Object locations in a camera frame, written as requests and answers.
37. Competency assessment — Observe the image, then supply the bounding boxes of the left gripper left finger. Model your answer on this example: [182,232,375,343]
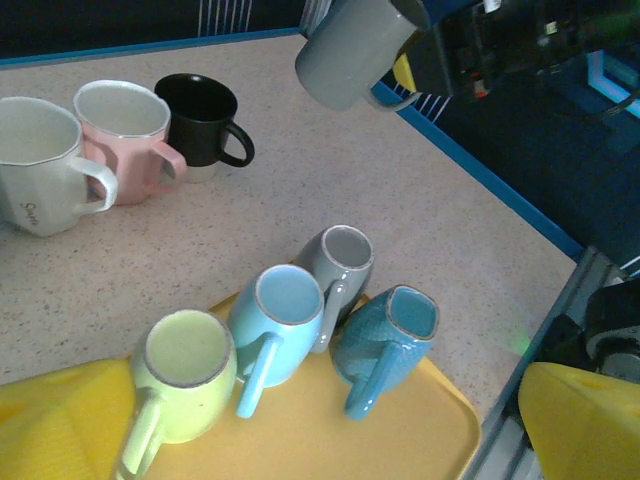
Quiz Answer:
[0,357,137,480]

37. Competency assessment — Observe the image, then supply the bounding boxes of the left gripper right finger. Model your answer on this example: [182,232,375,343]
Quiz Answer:
[517,362,640,480]

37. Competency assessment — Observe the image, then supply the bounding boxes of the large grey mug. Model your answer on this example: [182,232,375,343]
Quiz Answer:
[294,0,431,113]

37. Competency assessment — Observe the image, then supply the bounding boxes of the light green mug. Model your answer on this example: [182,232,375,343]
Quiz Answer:
[115,308,239,480]

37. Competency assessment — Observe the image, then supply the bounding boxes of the small grey mug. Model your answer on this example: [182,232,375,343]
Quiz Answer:
[292,224,375,354]

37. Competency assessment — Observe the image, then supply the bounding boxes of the black mug white base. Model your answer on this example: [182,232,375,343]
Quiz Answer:
[153,73,256,184]

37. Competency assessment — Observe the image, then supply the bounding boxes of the teal textured mug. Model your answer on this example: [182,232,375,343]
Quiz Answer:
[330,284,441,422]

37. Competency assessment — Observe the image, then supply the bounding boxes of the light blue mug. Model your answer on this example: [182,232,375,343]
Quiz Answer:
[227,263,326,419]

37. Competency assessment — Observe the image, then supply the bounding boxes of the white faceted mug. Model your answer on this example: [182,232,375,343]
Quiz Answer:
[0,96,120,238]

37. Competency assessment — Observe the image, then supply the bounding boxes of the pink faceted mug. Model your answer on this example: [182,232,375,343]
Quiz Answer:
[73,79,189,206]

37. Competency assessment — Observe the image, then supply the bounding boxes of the blue table border strip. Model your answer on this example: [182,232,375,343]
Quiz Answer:
[0,27,585,261]

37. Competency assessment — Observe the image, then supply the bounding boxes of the yellow tray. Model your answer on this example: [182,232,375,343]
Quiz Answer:
[117,292,482,480]

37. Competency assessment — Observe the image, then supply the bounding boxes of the aluminium front rail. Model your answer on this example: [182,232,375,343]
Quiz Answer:
[469,244,631,480]

